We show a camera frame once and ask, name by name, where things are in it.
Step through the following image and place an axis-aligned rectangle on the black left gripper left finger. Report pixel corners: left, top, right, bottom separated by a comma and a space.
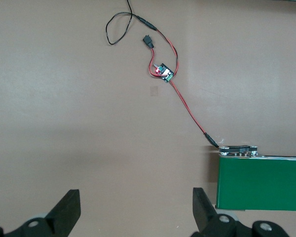
0, 189, 81, 237

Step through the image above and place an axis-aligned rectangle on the small motor controller board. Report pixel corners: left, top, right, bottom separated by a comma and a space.
153, 63, 175, 84

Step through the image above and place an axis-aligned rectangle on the black plug connector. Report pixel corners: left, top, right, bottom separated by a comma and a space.
142, 34, 155, 49

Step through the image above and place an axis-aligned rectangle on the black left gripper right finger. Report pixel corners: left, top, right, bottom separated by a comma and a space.
192, 187, 289, 237

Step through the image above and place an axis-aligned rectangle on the green conveyor belt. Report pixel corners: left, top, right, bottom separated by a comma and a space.
215, 145, 296, 212

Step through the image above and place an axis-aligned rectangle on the thin black cable loop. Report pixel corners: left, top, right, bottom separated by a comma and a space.
105, 0, 158, 46

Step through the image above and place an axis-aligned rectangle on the red and black wire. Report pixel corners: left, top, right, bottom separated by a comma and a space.
148, 28, 220, 149

